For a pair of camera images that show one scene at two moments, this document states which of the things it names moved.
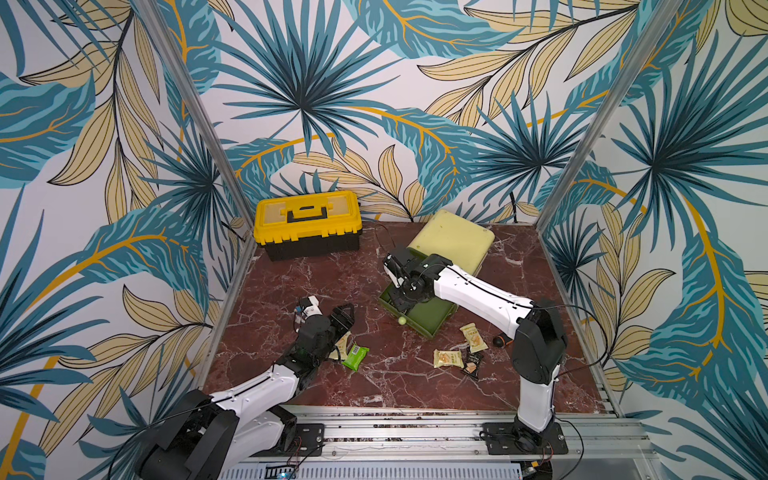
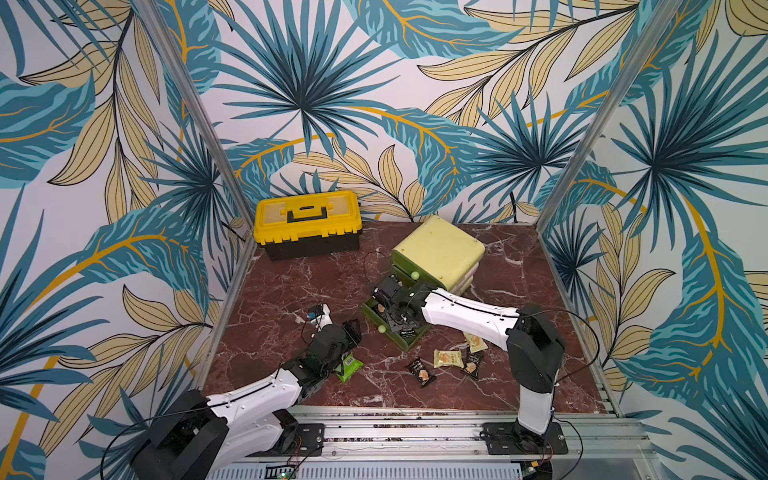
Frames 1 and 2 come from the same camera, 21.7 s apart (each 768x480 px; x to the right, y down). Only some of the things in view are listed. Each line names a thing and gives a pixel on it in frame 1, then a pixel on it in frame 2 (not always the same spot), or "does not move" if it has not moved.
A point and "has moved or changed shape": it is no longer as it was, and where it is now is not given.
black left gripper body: x=339 y=325 → x=351 y=340
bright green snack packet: x=355 y=356 has moved or changed shape
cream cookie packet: x=475 y=341 does not move
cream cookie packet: x=448 y=358 does not move
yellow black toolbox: x=306 y=225 does not move
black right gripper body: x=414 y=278 → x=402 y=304
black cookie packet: x=473 y=360 does not move
